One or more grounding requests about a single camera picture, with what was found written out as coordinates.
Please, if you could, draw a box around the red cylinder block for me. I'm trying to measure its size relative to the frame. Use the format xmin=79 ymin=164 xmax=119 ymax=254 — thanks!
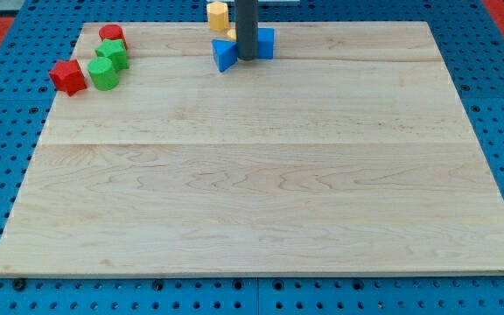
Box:
xmin=98 ymin=24 xmax=129 ymax=49

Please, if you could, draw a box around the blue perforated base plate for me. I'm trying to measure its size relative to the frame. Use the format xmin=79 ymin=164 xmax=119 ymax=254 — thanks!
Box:
xmin=0 ymin=0 xmax=504 ymax=314

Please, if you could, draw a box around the green star block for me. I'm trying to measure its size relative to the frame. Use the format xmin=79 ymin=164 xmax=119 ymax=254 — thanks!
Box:
xmin=94 ymin=38 xmax=130 ymax=72

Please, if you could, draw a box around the green cylinder block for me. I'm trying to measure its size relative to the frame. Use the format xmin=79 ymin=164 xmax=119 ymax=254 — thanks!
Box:
xmin=87 ymin=57 xmax=119 ymax=91

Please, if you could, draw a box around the yellow hexagon block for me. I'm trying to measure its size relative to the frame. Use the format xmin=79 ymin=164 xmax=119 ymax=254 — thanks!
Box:
xmin=206 ymin=1 xmax=230 ymax=32

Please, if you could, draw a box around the light wooden board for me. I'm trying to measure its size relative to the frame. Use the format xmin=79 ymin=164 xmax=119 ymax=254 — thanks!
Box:
xmin=0 ymin=22 xmax=504 ymax=279

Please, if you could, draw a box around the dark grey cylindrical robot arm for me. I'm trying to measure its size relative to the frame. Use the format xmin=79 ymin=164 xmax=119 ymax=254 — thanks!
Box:
xmin=234 ymin=0 xmax=258 ymax=60

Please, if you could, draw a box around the blue cube block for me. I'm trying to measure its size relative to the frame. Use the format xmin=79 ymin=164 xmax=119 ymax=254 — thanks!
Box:
xmin=256 ymin=28 xmax=275 ymax=60

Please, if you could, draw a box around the small yellow block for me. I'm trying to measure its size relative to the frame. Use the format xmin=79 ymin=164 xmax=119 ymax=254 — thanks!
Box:
xmin=227 ymin=29 xmax=237 ymax=41

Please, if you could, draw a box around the blue triangle block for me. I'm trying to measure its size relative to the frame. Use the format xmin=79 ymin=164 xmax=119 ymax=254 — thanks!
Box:
xmin=212 ymin=39 xmax=238 ymax=73

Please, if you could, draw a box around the red star block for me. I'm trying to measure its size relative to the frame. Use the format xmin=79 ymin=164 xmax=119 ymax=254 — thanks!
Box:
xmin=49 ymin=59 xmax=87 ymax=96

